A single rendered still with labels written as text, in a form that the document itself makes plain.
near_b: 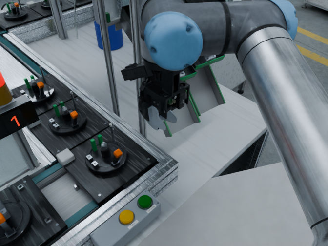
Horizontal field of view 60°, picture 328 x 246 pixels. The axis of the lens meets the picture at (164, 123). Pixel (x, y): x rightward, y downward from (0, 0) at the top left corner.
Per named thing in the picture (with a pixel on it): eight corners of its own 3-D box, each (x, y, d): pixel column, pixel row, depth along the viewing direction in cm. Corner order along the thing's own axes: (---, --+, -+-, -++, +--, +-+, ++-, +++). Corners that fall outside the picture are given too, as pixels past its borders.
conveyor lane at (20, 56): (168, 172, 106) (168, 155, 99) (92, 233, 89) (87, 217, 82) (21, 51, 170) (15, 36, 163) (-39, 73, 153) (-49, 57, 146)
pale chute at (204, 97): (219, 105, 114) (226, 103, 110) (194, 117, 109) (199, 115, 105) (192, 39, 112) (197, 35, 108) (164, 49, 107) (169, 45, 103)
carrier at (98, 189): (156, 162, 98) (156, 137, 89) (98, 207, 86) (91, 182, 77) (113, 127, 110) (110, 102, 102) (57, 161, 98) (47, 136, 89)
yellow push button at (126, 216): (136, 219, 82) (136, 215, 81) (126, 228, 80) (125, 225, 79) (128, 210, 85) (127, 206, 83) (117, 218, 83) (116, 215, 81)
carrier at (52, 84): (79, 98, 123) (72, 74, 114) (25, 126, 111) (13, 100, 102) (51, 76, 136) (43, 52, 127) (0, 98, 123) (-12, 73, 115)
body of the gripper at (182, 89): (164, 122, 60) (164, 73, 51) (137, 103, 64) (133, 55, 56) (189, 105, 64) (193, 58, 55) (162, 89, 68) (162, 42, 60)
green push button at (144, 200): (154, 204, 86) (154, 200, 85) (144, 212, 84) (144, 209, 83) (145, 195, 88) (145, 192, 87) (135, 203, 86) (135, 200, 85)
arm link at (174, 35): (234, 18, 36) (211, -11, 44) (146, 23, 35) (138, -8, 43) (224, 71, 42) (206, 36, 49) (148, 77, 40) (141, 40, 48)
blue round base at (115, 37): (128, 44, 176) (126, 21, 166) (108, 53, 168) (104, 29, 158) (113, 36, 184) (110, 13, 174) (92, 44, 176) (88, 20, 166)
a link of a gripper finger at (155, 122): (161, 145, 67) (161, 116, 61) (145, 133, 70) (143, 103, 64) (171, 138, 69) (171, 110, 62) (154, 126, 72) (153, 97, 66)
